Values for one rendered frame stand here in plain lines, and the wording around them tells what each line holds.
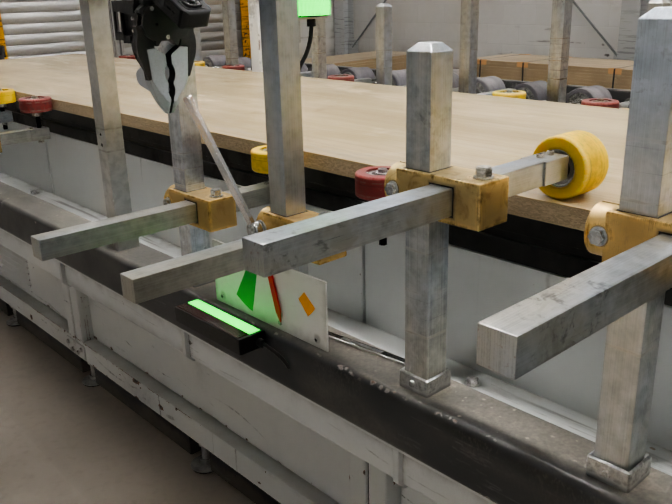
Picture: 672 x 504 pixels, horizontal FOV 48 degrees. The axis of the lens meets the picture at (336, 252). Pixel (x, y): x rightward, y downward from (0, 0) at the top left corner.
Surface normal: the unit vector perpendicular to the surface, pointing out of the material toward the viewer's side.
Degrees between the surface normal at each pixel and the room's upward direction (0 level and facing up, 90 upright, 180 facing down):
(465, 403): 0
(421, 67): 90
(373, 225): 90
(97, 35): 90
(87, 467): 0
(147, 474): 0
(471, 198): 90
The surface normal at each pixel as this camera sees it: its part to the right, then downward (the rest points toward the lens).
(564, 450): -0.03, -0.94
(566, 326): 0.68, 0.22
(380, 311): -0.74, 0.24
